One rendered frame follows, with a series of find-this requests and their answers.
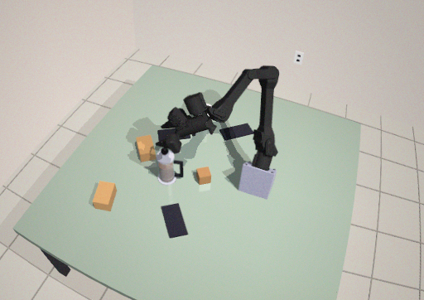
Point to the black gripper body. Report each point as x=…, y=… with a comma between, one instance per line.
x=173, y=141

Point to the french press coffee maker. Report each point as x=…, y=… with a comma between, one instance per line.
x=166, y=167

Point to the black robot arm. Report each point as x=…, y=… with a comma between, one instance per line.
x=264, y=137

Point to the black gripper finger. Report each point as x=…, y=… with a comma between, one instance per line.
x=162, y=143
x=167, y=125

